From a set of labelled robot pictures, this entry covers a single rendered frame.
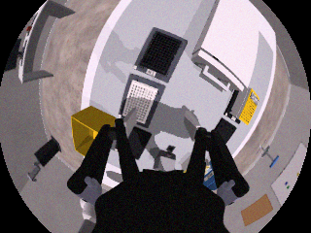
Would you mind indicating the blue bin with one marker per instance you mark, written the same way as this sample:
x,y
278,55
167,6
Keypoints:
x,y
209,179

